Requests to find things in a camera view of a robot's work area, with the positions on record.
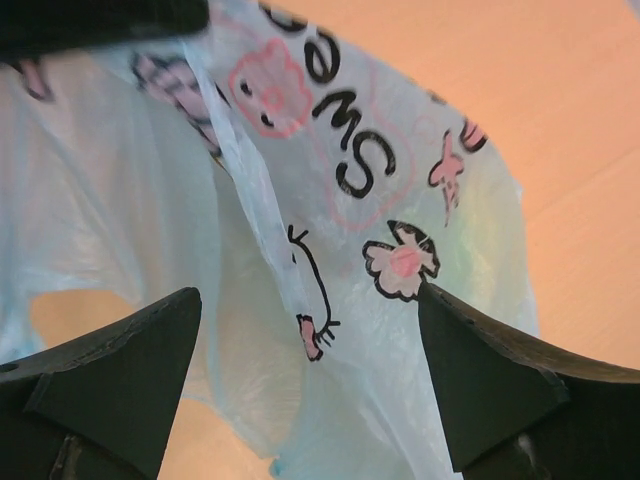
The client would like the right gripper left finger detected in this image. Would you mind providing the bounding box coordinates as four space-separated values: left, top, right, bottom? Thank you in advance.
1 287 202 479

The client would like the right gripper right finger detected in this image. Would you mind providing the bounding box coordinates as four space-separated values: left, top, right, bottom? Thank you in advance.
418 283 639 479

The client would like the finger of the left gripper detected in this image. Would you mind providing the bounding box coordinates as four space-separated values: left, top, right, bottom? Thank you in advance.
1 0 209 63

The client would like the blue plastic bag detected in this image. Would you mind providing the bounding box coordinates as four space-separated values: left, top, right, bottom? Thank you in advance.
1 1 538 479

